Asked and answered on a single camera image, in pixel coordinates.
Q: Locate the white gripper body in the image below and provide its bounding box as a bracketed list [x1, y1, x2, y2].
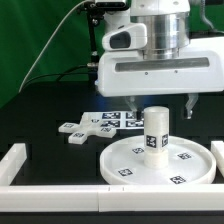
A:
[98, 47, 224, 97]

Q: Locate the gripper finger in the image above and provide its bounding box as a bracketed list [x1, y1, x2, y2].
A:
[125, 96, 138, 116]
[184, 93, 199, 119]

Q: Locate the white round table top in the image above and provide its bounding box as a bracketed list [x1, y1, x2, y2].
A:
[100, 135, 216, 185]

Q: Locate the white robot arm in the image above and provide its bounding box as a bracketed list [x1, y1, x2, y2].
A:
[95, 0, 224, 116]

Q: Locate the white sheet with markers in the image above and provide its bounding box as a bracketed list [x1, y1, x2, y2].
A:
[80, 111, 144, 129]

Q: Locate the white cross-shaped table base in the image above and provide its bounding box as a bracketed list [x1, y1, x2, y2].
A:
[58, 113, 116, 145]

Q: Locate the white front fence bar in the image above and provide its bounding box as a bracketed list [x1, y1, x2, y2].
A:
[0, 184, 224, 212]

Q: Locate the white left fence bar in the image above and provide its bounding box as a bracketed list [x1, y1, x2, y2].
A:
[0, 143, 27, 186]

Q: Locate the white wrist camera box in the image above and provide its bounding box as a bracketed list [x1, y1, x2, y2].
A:
[102, 23, 147, 51]

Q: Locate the black cable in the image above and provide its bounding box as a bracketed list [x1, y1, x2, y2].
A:
[20, 64, 99, 92]

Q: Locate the white cable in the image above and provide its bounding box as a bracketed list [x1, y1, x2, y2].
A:
[18, 0, 91, 93]

